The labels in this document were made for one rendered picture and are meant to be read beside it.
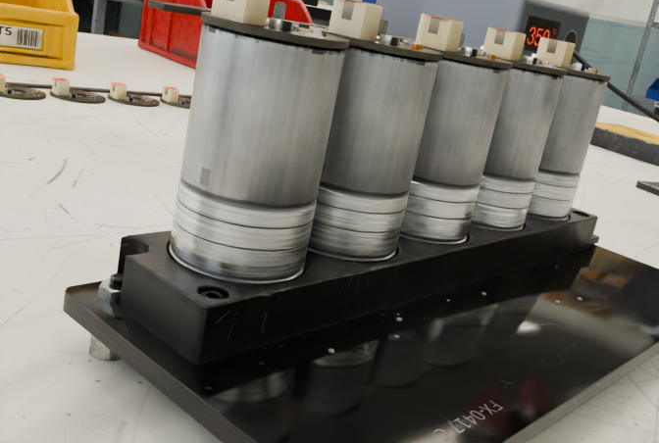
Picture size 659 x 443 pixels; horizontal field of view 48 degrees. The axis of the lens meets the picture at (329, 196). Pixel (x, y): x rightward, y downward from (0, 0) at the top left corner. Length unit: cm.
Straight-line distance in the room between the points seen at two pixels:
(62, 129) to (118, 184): 7
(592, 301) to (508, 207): 3
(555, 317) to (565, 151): 6
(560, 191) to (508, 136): 4
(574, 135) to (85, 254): 13
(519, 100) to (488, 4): 44
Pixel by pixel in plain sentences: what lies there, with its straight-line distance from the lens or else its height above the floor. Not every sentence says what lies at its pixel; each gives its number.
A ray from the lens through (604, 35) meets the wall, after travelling 555.
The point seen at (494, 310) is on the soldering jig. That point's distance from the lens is 17.
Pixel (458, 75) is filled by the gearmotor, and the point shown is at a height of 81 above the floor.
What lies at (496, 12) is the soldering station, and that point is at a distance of 61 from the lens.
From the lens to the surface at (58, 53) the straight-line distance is 44.
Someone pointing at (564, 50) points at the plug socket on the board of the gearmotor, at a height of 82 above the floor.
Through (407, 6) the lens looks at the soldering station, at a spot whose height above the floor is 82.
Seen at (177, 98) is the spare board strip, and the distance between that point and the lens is 39.
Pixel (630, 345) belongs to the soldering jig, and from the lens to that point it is 17.
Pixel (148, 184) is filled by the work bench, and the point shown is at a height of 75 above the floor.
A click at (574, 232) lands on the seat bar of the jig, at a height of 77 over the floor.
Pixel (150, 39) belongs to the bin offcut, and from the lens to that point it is 59.
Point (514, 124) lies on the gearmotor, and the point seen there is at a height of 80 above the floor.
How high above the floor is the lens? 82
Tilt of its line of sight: 15 degrees down
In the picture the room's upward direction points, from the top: 11 degrees clockwise
